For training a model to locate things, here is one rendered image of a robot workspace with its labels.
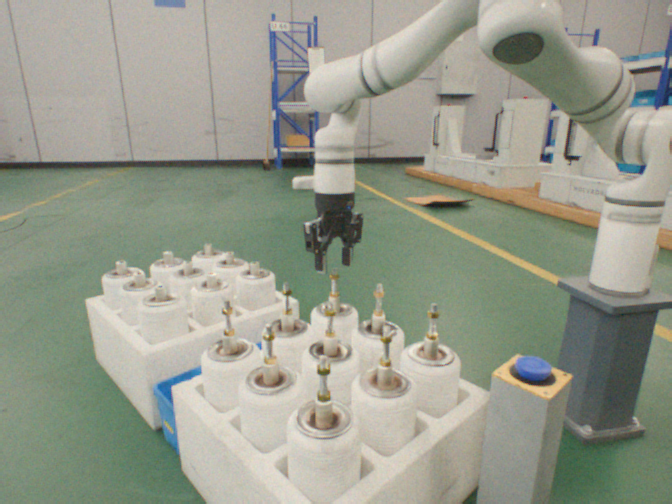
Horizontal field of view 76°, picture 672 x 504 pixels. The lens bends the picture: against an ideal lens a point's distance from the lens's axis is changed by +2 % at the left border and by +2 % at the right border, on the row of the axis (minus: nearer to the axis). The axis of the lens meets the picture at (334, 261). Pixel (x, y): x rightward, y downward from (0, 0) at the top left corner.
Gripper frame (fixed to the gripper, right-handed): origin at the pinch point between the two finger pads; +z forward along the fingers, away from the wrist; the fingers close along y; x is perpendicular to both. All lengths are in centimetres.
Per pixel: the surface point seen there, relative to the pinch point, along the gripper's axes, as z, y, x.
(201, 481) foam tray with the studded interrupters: 31.5, -31.3, -0.5
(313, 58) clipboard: -109, 359, 419
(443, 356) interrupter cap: 10.0, 0.2, -25.3
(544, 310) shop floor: 35, 91, -9
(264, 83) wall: -82, 343, 512
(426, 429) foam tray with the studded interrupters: 17.3, -8.4, -28.6
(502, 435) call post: 11.7, -8.3, -39.5
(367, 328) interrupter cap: 10.0, -1.3, -10.2
